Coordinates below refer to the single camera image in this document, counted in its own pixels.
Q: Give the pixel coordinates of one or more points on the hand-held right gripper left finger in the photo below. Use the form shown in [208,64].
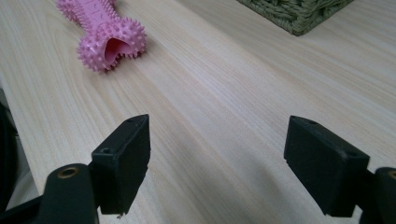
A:
[121,165]

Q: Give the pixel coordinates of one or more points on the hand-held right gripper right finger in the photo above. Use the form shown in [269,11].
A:
[323,174]

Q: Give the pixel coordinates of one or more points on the pink spiky bone toy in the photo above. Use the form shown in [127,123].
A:
[107,37]

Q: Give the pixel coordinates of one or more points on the green woven basket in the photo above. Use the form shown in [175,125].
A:
[295,14]

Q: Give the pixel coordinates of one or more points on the black object beside table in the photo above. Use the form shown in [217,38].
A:
[6,158]

